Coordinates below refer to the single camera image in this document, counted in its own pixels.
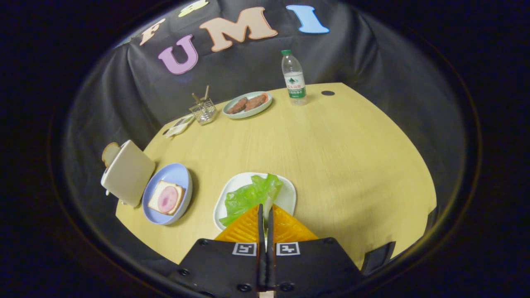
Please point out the white square plate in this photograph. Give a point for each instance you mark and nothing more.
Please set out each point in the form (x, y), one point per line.
(285, 198)

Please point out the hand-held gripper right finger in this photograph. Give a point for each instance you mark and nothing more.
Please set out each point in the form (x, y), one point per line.
(314, 265)

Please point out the bread slice in toaster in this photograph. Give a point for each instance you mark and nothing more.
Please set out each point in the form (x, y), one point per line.
(109, 153)

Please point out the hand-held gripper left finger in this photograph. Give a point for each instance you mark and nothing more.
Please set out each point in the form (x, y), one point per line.
(232, 265)

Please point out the clear plastic water bottle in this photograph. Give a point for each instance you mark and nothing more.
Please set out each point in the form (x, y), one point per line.
(294, 80)

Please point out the brown meat patty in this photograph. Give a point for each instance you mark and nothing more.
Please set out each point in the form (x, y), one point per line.
(238, 105)
(256, 101)

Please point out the small white packet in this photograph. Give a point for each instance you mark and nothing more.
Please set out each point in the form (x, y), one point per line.
(179, 126)

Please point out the white toaster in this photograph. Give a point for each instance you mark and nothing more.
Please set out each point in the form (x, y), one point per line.
(128, 174)

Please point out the blue round plate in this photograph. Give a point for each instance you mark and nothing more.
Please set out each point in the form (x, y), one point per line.
(176, 174)

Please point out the green lettuce leaf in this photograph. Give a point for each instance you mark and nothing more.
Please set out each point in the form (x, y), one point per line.
(248, 196)

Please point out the black backdrop cloth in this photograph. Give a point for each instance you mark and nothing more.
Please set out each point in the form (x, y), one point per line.
(248, 70)

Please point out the clear utensil holder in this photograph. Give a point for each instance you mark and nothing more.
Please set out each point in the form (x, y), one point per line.
(203, 111)

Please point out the pink ham slice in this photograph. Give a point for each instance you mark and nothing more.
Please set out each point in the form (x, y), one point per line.
(168, 200)

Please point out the pale green oval plate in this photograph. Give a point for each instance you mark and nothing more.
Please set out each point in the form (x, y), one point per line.
(247, 105)

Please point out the wooden stick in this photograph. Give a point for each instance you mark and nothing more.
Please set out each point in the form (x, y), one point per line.
(205, 92)

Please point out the white bread slice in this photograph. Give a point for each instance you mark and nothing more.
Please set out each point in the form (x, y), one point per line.
(157, 196)

